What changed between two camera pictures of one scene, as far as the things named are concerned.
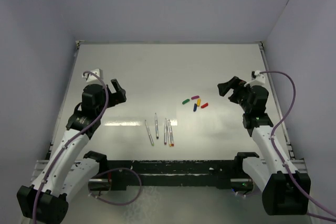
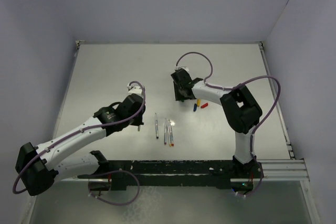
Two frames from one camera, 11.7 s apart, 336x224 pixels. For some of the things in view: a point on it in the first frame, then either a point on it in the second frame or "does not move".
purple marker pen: x=165 y=132 does not move
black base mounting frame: x=174 y=173 does not move
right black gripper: x=235 y=82 -> x=179 y=97
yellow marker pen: x=169 y=132 does not move
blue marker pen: x=156 y=126 does not move
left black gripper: x=117 y=97 -> x=138 y=121
